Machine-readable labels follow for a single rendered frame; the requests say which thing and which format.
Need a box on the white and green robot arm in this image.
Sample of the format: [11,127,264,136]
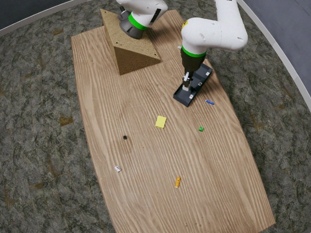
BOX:
[116,0,248,66]

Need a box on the black rack of bins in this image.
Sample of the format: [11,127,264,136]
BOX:
[173,63,213,107]

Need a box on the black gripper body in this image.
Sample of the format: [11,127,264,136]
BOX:
[182,60,201,75]

